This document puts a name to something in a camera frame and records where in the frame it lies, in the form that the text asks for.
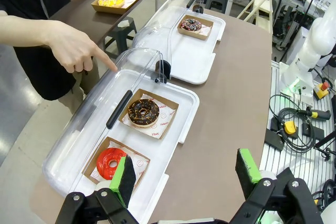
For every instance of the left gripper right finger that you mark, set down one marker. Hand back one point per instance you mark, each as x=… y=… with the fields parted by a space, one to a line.
x=246 y=169

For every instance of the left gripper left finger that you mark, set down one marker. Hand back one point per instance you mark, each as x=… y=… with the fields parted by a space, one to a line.
x=123 y=179

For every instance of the dark brown serving tray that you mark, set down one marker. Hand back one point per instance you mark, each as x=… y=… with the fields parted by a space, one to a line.
x=78 y=15

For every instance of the brown cardboard donut box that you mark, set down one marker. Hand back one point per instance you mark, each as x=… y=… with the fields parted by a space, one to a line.
x=90 y=174
x=105 y=9
x=170 y=104
x=197 y=37

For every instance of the yellow glazed sprinkled donut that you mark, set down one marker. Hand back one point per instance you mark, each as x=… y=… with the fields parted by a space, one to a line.
x=110 y=1

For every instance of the person's right forearm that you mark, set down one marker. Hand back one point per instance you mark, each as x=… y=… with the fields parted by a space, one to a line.
x=23 y=30

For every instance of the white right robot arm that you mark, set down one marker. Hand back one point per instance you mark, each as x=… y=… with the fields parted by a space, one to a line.
x=315 y=48

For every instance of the red glazed donut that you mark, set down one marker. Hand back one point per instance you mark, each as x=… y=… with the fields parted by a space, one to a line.
x=103 y=163

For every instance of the chocolate donut with orange sprinkles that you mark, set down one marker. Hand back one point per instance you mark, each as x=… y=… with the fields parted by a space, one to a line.
x=136 y=117

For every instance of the person in black shirt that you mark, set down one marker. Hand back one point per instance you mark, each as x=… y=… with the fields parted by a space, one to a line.
x=34 y=74

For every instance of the chocolate donut with pink sprinkles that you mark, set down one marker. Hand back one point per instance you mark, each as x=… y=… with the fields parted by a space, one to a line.
x=190 y=24

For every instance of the person's right hand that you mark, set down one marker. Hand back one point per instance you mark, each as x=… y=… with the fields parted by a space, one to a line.
x=73 y=48

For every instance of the black mounting block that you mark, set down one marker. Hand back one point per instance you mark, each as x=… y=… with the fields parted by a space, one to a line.
x=315 y=132
x=273 y=140

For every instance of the white display tray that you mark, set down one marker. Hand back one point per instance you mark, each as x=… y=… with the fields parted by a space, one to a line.
x=194 y=58
x=183 y=103

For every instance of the yellow emergency stop box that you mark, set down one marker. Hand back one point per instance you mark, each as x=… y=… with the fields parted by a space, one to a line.
x=321 y=91

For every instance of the grey plastic stool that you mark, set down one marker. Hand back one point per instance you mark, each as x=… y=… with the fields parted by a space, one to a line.
x=120 y=37
x=218 y=2

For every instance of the yellow pendant switch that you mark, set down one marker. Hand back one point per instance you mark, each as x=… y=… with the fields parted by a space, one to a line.
x=290 y=127

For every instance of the white ladder frame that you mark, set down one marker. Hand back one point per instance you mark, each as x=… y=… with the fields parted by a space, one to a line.
x=258 y=6

